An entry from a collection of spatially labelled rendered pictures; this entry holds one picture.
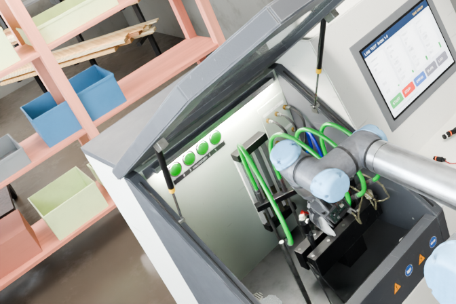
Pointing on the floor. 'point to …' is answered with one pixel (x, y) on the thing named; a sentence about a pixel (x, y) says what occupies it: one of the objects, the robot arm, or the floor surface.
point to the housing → (121, 131)
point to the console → (384, 3)
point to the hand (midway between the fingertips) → (337, 220)
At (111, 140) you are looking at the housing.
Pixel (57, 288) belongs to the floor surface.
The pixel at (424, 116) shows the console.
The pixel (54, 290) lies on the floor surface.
